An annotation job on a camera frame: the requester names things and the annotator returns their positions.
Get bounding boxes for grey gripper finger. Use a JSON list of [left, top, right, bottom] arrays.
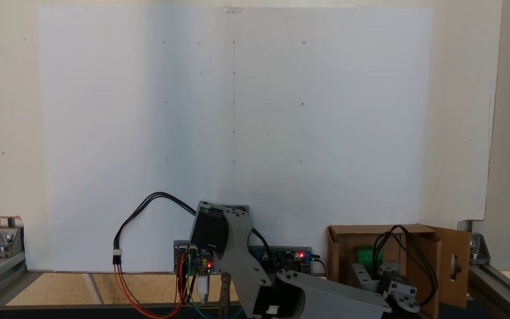
[[352, 263, 380, 292]]

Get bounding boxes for green dice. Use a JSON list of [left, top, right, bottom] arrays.
[[355, 247, 383, 267]]

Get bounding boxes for brown cardboard box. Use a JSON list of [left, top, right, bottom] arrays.
[[327, 224, 471, 319]]

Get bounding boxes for blue power circuit board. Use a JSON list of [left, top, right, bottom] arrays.
[[255, 246, 313, 277]]

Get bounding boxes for white USB plug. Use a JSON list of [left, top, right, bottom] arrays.
[[197, 271, 210, 307]]

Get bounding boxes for motor controller circuit board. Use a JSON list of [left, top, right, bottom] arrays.
[[174, 241, 215, 276]]

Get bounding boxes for black servo cable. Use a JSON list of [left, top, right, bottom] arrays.
[[251, 228, 273, 258], [372, 225, 439, 306]]

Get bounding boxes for metal corner bracket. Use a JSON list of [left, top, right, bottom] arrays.
[[468, 220, 491, 265], [0, 226, 25, 258]]

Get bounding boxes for green wire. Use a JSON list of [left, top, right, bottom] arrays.
[[186, 265, 211, 319]]

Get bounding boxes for black cable with white connector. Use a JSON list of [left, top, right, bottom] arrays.
[[113, 192, 198, 266]]

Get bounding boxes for orange and red wires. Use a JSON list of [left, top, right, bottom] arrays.
[[113, 253, 187, 319]]

